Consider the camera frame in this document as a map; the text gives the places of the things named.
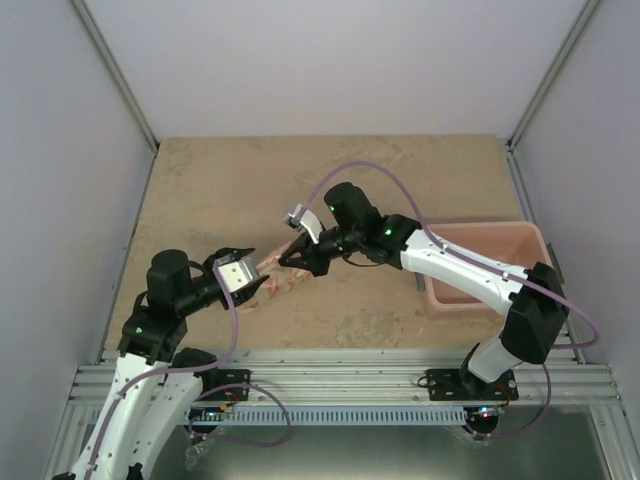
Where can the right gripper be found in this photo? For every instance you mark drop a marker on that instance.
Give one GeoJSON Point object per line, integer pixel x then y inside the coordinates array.
{"type": "Point", "coordinates": [311, 260]}

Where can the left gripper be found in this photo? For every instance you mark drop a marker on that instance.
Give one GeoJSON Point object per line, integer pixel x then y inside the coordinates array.
{"type": "Point", "coordinates": [224, 253]}

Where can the floral mesh laundry bag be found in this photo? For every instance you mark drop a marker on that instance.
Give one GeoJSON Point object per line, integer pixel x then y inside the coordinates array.
{"type": "Point", "coordinates": [281, 280]}

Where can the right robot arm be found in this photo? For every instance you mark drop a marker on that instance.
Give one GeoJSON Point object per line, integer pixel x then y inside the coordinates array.
{"type": "Point", "coordinates": [530, 299]}

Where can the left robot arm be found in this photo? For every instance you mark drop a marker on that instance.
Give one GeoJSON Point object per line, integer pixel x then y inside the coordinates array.
{"type": "Point", "coordinates": [155, 381]}

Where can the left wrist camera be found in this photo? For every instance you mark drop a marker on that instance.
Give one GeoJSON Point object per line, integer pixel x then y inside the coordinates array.
{"type": "Point", "coordinates": [236, 274]}

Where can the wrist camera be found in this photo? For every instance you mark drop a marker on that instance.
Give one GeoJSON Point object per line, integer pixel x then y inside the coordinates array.
{"type": "Point", "coordinates": [300, 218]}
{"type": "Point", "coordinates": [236, 274]}

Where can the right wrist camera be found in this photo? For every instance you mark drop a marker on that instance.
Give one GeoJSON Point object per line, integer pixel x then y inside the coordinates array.
{"type": "Point", "coordinates": [300, 218]}

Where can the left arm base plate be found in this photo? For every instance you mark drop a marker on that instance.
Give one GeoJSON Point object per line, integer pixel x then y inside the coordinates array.
{"type": "Point", "coordinates": [225, 385]}

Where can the grey metal bracket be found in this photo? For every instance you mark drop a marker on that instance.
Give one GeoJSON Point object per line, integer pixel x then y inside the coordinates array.
{"type": "Point", "coordinates": [420, 283]}

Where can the aluminium rail frame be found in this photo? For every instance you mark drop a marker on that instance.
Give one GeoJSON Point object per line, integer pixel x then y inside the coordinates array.
{"type": "Point", "coordinates": [387, 377]}

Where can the slotted cable duct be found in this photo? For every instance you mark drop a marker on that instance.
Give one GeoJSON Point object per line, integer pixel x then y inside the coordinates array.
{"type": "Point", "coordinates": [337, 416]}

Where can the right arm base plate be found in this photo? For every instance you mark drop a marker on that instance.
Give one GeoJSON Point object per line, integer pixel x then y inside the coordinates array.
{"type": "Point", "coordinates": [449, 384]}

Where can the left corner post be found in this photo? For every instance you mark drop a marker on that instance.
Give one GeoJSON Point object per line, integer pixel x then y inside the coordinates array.
{"type": "Point", "coordinates": [89, 24]}

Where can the corner post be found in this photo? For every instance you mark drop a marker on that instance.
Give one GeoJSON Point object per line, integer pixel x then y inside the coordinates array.
{"type": "Point", "coordinates": [89, 24]}
{"type": "Point", "coordinates": [578, 29]}

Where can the right corner post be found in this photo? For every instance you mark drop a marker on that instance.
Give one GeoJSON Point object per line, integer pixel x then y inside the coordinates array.
{"type": "Point", "coordinates": [578, 29]}

